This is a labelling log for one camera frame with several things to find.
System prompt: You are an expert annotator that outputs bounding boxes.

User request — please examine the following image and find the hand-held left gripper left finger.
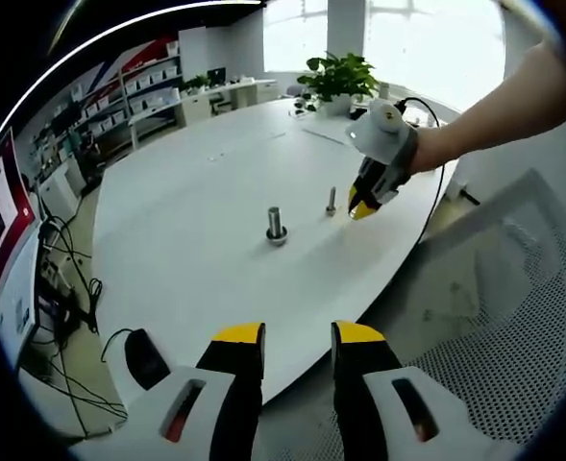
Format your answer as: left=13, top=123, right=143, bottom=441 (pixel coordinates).
left=70, top=321, right=267, bottom=461

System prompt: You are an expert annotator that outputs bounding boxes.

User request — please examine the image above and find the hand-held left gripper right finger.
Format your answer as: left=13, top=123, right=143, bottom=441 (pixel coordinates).
left=330, top=320, right=529, bottom=461

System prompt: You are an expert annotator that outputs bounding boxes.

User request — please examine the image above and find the large threaded stud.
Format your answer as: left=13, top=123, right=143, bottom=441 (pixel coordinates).
left=264, top=206, right=291, bottom=249

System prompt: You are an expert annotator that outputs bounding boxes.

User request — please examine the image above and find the large green potted plant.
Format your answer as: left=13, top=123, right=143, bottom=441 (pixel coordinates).
left=296, top=51, right=382, bottom=116

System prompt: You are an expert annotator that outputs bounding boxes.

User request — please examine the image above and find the small plant in bowl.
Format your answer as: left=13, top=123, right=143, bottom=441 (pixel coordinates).
left=289, top=93, right=320, bottom=116

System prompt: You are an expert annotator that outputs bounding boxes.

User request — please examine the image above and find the black computer mouse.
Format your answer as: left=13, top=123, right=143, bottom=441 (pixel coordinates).
left=123, top=328, right=172, bottom=391

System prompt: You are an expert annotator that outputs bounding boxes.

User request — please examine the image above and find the long white office desk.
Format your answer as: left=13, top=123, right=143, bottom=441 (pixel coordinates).
left=128, top=79, right=279, bottom=150

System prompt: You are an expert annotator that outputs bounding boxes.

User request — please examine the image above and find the grey mesh office chair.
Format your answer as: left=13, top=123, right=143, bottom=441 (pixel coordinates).
left=358, top=167, right=566, bottom=461

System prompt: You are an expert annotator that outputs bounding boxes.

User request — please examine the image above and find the small green desk plant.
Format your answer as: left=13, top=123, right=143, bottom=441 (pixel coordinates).
left=184, top=74, right=211, bottom=95

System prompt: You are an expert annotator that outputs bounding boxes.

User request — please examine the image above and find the shelf with boxes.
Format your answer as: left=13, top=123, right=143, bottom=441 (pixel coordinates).
left=70, top=40, right=181, bottom=131

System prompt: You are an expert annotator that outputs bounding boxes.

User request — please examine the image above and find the white storage shelf unit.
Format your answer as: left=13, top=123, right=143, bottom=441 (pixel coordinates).
left=37, top=33, right=185, bottom=159

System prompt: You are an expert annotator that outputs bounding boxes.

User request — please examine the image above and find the white low cabinet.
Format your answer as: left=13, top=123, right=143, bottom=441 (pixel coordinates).
left=37, top=167, right=85, bottom=222

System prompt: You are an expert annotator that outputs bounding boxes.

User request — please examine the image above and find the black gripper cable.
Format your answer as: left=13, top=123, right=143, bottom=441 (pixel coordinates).
left=395, top=97, right=450, bottom=249

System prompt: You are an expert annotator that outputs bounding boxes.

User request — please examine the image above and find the black mouse cable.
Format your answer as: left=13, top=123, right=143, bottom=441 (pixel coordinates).
left=100, top=328, right=135, bottom=364

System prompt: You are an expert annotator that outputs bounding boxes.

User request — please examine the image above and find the tangle of black floor cables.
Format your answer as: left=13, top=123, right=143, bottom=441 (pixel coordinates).
left=20, top=215, right=130, bottom=438

